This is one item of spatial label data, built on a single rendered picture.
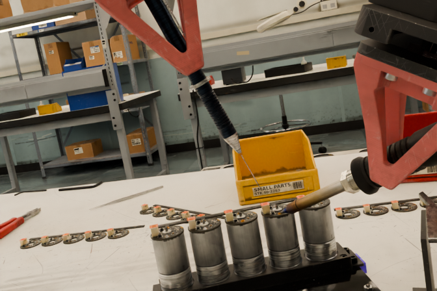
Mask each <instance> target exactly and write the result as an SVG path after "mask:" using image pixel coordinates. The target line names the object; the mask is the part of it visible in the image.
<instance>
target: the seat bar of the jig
mask: <svg viewBox="0 0 437 291"><path fill-rule="evenodd" d="M336 247H337V253H338V255H337V256H336V257H334V258H332V259H330V260H325V261H312V260H308V259H307V258H306V257H305V252H304V249H301V250H300V252H301V257H302V262H301V263H300V264H299V265H298V266H295V267H293V268H288V269H277V268H273V267H271V266H270V262H269V256H268V257H265V264H266V270H265V271H264V272H262V273H260V274H258V275H254V276H250V277H241V276H238V275H236V274H235V273H234V268H233V264H229V265H228V266H229V271H230V276H229V277H228V278H227V279H226V280H225V281H223V282H221V283H217V284H213V285H204V284H201V283H199V282H198V276H197V272H192V277H193V281H194V282H193V284H192V285H191V286H190V287H188V288H187V289H185V290H182V291H251V290H257V289H260V288H266V287H270V286H276V285H281V284H285V283H290V282H294V281H299V280H303V279H309V278H312V277H318V276H322V275H327V274H331V273H336V272H342V271H345V270H351V269H352V260H351V256H350V255H349V254H348V253H347V252H346V251H345V250H344V249H343V247H342V246H341V245H340V244H339V243H338V242H336ZM153 291H162V289H161V283H160V279H159V284H156V285H153Z"/></svg>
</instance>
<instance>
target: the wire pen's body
mask: <svg viewBox="0 0 437 291"><path fill-rule="evenodd" d="M144 2H145V3H146V5H147V7H148V8H149V10H150V12H151V13H152V16H153V17H154V19H155V21H156V22H157V24H158V26H159V28H160V29H161V31H162V33H163V34H164V36H165V38H166V40H167V41H168V42H169V43H170V44H172V45H173V46H174V47H175V48H176V49H177V50H178V51H180V52H181V53H184V52H186V50H187V45H186V41H185V39H184V37H185V33H184V32H183V30H182V28H181V27H180V25H179V23H178V21H177V19H176V18H175V16H174V14H173V13H172V11H171V9H170V7H169V5H168V3H167V2H166V0H164V2H165V3H166V5H167V7H168V9H169V11H170V12H171V14H172V16H173V17H174V19H175V21H176V23H177V24H178V26H177V25H176V23H175V21H174V19H173V18H172V16H171V14H170V12H169V11H168V9H167V7H166V5H165V3H164V2H163V0H144ZM178 27H179V28H180V30H181V32H182V33H183V35H184V37H183V35H182V33H181V32H180V30H179V28H178ZM188 78H189V80H190V82H191V83H192V86H190V89H191V90H194V89H195V90H196V92H197V94H198V95H199V96H200V99H201V100H202V102H203V104H204V106H205V107H206V109H207V111H208V112H209V114H210V116H211V119H212V120H213V121H214V124H215V125H216V127H217V129H218V131H219V133H220V134H221V136H222V137H223V139H225V138H228V137H230V136H232V135H233V134H235V133H236V132H237V131H236V129H235V127H234V126H233V124H232V122H231V120H230V119H229V117H228V115H227V113H226V112H225V110H224V108H223V107H222V105H221V103H220V101H219V99H218V98H217V96H216V93H215V92H214V90H213V89H212V87H211V85H210V83H209V81H210V80H211V77H210V76H207V77H206V76H205V74H204V73H203V71H202V69H199V70H198V71H195V72H194V73H192V74H190V75H188Z"/></svg>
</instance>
